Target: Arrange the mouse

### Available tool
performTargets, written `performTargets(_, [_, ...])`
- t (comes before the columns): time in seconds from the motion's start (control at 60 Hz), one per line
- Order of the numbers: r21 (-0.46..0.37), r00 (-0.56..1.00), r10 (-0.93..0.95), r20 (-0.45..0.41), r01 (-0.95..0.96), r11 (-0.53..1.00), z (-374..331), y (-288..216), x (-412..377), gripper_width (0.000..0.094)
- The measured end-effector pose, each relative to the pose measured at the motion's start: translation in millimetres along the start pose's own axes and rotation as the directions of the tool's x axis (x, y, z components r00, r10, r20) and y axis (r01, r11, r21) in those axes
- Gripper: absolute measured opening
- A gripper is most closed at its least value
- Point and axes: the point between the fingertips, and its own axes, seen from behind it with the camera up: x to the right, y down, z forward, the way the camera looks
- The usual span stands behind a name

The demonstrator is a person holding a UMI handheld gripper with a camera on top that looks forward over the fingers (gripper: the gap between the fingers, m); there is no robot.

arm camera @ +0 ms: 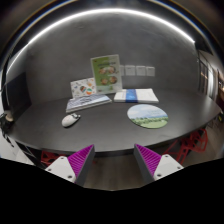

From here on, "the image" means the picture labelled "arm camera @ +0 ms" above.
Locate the round landscape mouse pad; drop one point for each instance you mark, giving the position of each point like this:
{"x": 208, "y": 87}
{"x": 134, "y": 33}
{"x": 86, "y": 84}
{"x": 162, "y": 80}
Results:
{"x": 147, "y": 116}

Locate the red chair left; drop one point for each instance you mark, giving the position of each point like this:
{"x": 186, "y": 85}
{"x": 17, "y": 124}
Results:
{"x": 47, "y": 158}

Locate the white computer mouse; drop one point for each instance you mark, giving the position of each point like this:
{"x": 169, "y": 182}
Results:
{"x": 70, "y": 120}

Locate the green food poster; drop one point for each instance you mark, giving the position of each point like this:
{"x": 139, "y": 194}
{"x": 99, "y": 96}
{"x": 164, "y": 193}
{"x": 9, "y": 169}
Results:
{"x": 106, "y": 72}

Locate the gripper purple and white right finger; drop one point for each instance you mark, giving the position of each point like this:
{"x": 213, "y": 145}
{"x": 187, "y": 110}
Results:
{"x": 154, "y": 166}

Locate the small colourful card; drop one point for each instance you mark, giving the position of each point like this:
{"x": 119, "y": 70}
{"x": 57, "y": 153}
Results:
{"x": 83, "y": 87}

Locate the white wall paper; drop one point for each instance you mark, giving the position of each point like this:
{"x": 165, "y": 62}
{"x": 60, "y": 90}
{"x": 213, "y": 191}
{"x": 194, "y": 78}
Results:
{"x": 130, "y": 70}
{"x": 150, "y": 71}
{"x": 140, "y": 70}
{"x": 122, "y": 72}

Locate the red chair right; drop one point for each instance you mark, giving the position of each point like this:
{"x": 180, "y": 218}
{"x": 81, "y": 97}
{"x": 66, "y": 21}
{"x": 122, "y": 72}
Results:
{"x": 196, "y": 141}

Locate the white and blue book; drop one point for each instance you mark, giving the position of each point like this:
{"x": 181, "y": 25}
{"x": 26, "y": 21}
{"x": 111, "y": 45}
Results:
{"x": 136, "y": 96}

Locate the curved ceiling light strip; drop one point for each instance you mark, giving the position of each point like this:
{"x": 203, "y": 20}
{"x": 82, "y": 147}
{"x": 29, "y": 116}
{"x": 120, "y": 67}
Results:
{"x": 97, "y": 12}

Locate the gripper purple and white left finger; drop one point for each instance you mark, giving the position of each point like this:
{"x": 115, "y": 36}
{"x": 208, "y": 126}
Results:
{"x": 73, "y": 168}

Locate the red chair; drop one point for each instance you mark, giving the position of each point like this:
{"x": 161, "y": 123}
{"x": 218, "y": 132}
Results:
{"x": 196, "y": 141}
{"x": 47, "y": 158}

